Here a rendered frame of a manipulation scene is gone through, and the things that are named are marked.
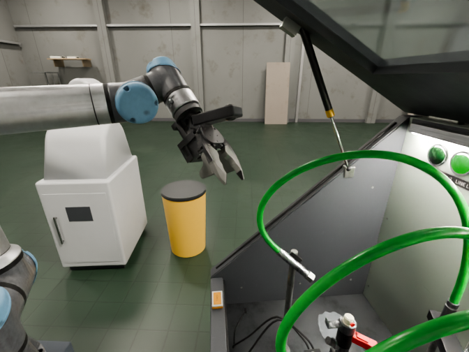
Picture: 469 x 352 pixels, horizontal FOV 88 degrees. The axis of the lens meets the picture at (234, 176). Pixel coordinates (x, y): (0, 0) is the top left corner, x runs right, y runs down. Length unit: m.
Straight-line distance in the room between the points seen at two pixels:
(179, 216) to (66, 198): 0.84
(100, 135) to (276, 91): 7.49
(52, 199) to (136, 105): 1.82
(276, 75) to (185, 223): 7.51
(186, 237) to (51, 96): 1.88
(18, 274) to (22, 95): 0.46
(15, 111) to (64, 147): 1.69
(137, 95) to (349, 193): 0.61
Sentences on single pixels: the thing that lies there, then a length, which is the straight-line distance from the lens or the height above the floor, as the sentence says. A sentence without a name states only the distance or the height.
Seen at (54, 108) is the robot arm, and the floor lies 1.50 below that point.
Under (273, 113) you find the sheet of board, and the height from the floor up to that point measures 0.36.
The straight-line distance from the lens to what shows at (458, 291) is 0.63.
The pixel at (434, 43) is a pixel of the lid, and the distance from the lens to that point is 0.52.
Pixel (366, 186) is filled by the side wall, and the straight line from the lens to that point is 0.80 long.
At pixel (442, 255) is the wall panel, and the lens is 0.76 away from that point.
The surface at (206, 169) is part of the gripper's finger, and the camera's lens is 0.54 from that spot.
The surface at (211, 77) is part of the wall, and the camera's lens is 9.34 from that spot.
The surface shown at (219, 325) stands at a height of 0.95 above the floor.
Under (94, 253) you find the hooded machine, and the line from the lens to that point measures 2.40.
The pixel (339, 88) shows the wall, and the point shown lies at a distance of 9.86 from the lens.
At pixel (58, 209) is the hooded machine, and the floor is 0.62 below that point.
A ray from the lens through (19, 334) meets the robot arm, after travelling 0.79.
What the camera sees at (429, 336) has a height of 1.34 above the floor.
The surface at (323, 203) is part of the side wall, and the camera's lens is 0.76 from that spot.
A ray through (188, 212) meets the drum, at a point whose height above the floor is 0.49.
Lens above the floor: 1.55
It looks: 22 degrees down
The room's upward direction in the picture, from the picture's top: straight up
